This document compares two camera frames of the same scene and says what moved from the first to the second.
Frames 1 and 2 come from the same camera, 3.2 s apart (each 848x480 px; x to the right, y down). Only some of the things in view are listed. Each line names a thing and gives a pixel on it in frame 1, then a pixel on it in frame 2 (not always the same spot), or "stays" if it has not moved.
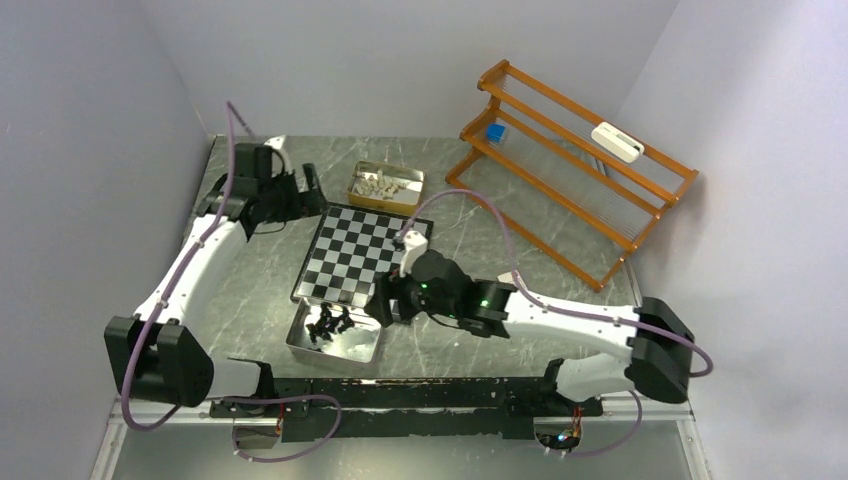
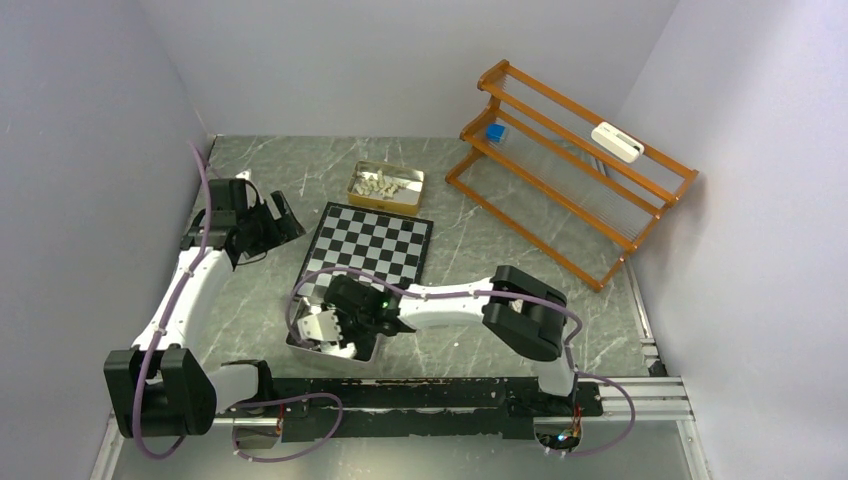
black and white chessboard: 351,251 stays
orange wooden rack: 572,185 stays
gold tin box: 386,187 stays
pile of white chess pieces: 380,185 stays
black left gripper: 303,204 -> 280,230
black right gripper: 386,287 -> 344,331
